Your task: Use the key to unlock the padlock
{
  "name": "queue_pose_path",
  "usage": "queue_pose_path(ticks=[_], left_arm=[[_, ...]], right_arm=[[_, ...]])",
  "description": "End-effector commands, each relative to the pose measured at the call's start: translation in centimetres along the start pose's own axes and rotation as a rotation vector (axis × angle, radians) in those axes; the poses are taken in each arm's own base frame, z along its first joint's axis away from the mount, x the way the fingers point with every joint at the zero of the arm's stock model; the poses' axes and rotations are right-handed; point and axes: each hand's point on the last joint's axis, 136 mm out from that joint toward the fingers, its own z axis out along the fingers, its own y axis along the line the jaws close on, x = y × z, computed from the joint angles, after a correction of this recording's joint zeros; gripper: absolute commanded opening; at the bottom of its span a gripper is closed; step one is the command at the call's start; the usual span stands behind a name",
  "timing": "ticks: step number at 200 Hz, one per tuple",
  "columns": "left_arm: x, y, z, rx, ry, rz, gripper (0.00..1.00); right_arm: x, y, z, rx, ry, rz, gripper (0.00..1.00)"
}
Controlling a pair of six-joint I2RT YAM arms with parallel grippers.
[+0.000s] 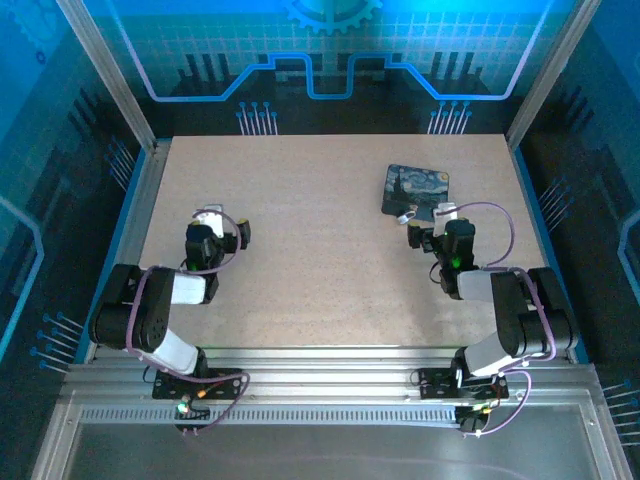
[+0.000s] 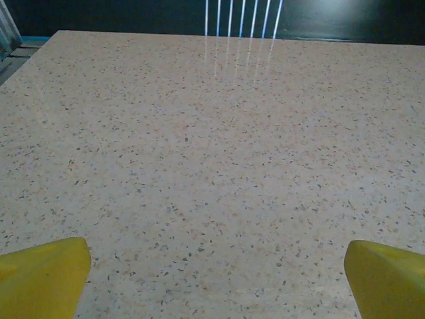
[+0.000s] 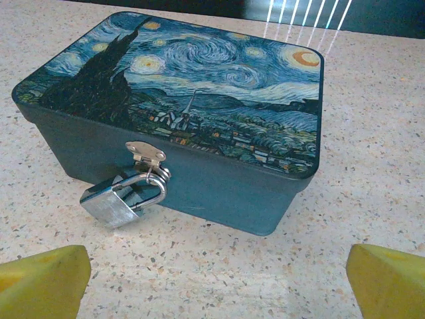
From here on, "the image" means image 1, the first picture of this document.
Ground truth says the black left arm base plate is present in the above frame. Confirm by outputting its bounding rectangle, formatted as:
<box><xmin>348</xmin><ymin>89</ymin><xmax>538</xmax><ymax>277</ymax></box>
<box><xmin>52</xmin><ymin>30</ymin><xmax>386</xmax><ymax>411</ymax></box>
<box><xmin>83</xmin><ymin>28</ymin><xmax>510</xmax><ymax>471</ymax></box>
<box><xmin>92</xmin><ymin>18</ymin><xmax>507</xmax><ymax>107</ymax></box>
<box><xmin>152</xmin><ymin>368</ymin><xmax>244</xmax><ymax>401</ymax></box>

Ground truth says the aluminium side rail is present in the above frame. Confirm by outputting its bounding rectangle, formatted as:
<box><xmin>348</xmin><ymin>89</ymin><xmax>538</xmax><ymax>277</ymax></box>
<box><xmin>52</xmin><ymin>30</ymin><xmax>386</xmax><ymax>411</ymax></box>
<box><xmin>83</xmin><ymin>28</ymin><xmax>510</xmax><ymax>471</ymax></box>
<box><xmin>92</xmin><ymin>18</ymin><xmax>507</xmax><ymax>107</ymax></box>
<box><xmin>82</xmin><ymin>141</ymin><xmax>172</xmax><ymax>362</ymax></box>

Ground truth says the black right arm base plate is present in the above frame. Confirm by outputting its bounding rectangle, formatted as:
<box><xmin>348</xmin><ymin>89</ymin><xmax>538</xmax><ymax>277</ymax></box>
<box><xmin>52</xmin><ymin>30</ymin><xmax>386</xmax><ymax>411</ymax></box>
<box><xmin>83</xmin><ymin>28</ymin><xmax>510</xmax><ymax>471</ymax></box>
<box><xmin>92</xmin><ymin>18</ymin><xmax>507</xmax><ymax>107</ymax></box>
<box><xmin>417</xmin><ymin>367</ymin><xmax>510</xmax><ymax>401</ymax></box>

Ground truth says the slotted grey cable duct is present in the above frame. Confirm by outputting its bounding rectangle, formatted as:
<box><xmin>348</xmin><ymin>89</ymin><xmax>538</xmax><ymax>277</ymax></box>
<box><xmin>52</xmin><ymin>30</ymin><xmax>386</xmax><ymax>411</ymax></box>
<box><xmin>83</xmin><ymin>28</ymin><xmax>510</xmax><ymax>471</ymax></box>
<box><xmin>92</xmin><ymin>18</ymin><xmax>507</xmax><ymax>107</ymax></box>
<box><xmin>79</xmin><ymin>406</ymin><xmax>462</xmax><ymax>427</ymax></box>

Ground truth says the blue side rail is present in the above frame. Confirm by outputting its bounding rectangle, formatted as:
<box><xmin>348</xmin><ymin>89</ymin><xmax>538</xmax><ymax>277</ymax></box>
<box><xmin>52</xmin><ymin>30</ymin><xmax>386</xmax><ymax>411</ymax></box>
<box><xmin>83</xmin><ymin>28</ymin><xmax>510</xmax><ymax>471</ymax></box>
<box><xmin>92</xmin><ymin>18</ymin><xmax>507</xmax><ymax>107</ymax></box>
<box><xmin>509</xmin><ymin>144</ymin><xmax>591</xmax><ymax>364</ymax></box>

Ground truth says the dark box with painting print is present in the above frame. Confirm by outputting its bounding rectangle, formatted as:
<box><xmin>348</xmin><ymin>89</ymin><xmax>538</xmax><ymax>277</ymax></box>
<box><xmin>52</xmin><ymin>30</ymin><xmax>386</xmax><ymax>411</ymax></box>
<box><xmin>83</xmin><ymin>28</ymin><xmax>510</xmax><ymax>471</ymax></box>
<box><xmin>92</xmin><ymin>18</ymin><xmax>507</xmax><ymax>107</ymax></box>
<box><xmin>381</xmin><ymin>163</ymin><xmax>452</xmax><ymax>224</ymax></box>

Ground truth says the aluminium mounting rail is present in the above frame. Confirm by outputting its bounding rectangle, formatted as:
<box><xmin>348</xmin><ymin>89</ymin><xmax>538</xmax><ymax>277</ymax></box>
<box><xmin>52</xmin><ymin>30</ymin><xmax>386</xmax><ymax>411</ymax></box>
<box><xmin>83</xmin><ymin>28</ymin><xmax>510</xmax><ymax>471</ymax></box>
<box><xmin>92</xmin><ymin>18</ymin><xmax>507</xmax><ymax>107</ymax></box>
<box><xmin>63</xmin><ymin>346</ymin><xmax>597</xmax><ymax>402</ymax></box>

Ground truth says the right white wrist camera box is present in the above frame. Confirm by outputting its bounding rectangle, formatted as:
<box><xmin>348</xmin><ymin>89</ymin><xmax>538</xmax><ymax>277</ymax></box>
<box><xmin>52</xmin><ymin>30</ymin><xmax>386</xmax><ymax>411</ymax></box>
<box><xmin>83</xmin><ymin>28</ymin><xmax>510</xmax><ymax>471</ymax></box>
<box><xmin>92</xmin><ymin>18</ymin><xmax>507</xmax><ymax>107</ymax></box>
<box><xmin>432</xmin><ymin>201</ymin><xmax>459</xmax><ymax>229</ymax></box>

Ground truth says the grey metal tray frame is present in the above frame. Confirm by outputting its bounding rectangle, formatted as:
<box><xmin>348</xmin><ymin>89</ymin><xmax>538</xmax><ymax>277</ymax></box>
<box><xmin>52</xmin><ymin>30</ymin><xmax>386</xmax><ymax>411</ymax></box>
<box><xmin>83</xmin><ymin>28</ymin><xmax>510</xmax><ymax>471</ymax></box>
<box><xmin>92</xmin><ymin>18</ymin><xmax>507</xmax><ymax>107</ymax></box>
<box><xmin>29</xmin><ymin>389</ymin><xmax>632</xmax><ymax>480</ymax></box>

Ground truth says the aluminium frame post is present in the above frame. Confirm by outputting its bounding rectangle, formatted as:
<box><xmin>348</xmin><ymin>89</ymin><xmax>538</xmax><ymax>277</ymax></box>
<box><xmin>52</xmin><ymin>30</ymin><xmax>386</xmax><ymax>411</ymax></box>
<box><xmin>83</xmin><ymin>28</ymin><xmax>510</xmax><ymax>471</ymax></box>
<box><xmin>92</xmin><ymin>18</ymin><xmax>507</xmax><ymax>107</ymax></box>
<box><xmin>504</xmin><ymin>0</ymin><xmax>599</xmax><ymax>149</ymax></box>
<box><xmin>54</xmin><ymin>0</ymin><xmax>159</xmax><ymax>152</ymax></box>

